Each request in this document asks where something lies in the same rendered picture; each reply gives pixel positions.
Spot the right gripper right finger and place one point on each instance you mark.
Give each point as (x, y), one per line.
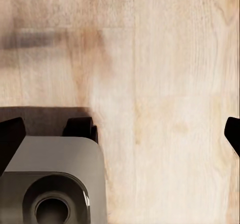
(232, 133)

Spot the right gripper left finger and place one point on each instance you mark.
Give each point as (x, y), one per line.
(12, 133)

